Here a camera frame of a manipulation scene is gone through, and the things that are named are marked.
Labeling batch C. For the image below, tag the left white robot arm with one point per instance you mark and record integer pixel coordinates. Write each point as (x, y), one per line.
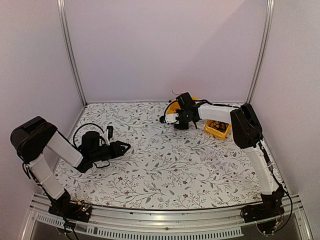
(34, 136)

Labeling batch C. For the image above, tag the right yellow plastic bin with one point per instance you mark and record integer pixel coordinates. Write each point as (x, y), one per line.
(217, 128)

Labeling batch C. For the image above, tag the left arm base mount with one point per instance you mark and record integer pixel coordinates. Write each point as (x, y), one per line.
(78, 211)

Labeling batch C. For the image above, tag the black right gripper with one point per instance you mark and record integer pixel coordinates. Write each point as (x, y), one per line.
(184, 127)

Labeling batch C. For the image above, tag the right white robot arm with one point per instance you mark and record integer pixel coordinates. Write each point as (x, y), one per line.
(247, 135)

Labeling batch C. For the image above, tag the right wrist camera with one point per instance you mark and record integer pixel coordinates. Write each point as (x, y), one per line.
(171, 118)

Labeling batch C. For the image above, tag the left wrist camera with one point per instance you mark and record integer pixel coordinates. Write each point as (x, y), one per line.
(108, 134)

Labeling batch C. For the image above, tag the aluminium front rail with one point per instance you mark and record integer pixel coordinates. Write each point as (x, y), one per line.
(110, 223)

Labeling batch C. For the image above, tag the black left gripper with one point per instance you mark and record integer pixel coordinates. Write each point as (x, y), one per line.
(117, 153)

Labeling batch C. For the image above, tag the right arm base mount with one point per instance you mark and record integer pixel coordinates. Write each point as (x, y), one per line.
(270, 212)

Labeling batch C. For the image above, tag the yellow plastic bin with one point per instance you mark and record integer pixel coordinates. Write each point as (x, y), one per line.
(217, 128)
(182, 101)

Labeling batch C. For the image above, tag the right aluminium frame post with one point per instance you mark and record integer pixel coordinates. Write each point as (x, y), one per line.
(262, 49)

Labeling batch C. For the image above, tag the left yellow plastic bin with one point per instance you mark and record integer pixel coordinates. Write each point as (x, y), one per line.
(182, 101)

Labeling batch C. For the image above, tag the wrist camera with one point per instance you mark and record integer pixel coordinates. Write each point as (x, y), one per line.
(108, 134)
(171, 118)

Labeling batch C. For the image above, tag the left aluminium frame post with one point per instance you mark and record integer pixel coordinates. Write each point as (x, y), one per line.
(69, 50)

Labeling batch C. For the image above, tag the aluminium frame post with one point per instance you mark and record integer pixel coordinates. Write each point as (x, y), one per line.
(69, 50)
(262, 49)

